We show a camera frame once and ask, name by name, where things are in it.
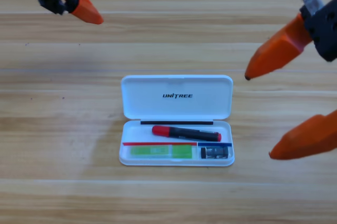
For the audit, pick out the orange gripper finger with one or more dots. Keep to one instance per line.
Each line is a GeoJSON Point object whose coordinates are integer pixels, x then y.
{"type": "Point", "coordinates": [308, 140]}

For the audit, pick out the black sleeved eraser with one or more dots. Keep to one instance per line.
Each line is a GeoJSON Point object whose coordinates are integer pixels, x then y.
{"type": "Point", "coordinates": [214, 153]}

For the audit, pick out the black marker with red cap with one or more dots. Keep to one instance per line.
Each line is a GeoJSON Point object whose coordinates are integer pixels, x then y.
{"type": "Point", "coordinates": [187, 133]}

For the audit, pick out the green highlighter pen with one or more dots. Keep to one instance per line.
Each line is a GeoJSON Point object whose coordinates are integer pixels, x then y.
{"type": "Point", "coordinates": [160, 151]}

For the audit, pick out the white Unitree pencil case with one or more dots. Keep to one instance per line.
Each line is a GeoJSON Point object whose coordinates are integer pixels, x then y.
{"type": "Point", "coordinates": [176, 103]}

